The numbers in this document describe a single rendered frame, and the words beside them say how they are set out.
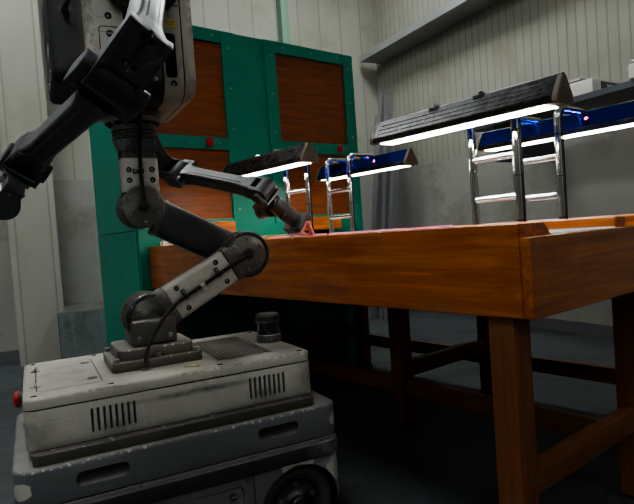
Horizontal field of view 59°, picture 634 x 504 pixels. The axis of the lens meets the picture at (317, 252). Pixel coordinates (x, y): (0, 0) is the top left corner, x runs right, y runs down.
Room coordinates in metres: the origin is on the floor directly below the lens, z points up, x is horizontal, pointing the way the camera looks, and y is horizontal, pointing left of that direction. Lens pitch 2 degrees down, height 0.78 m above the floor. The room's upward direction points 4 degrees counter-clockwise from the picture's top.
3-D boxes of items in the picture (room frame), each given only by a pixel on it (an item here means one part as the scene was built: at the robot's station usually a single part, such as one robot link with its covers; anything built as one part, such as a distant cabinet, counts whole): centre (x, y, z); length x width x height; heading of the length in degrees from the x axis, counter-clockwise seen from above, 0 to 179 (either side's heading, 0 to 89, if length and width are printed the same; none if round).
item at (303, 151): (2.33, 0.19, 1.08); 0.62 x 0.08 x 0.07; 39
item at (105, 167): (3.10, 0.42, 1.31); 1.36 x 0.55 x 0.95; 129
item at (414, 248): (1.82, 0.13, 0.67); 1.81 x 0.12 x 0.19; 39
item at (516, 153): (1.62, -0.48, 0.90); 0.20 x 0.19 x 0.45; 39
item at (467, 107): (1.57, -0.42, 1.08); 0.62 x 0.08 x 0.07; 39
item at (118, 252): (3.10, 0.42, 0.42); 1.36 x 0.55 x 0.84; 129
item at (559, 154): (1.87, -0.79, 0.90); 0.20 x 0.19 x 0.45; 39
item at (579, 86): (3.07, -1.48, 1.43); 0.37 x 0.35 x 0.09; 27
